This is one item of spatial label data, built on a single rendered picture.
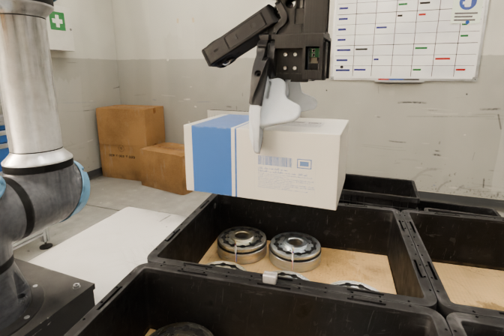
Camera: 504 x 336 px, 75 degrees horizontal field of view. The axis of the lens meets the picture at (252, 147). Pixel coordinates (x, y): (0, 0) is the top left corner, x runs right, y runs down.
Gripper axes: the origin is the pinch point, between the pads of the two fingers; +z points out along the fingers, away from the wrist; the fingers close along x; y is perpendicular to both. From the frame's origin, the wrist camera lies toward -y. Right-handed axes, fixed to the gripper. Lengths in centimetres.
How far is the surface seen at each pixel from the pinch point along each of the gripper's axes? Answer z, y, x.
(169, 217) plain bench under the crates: 41, -51, 47
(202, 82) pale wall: 5, -166, 286
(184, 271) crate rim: 18.0, -9.8, -7.6
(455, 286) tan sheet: 27.4, 29.6, 18.0
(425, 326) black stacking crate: 19.2, 21.1, -5.4
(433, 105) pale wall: 20, 62, 286
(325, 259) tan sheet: 27.7, 6.8, 18.7
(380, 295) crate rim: 17.6, 16.1, -3.7
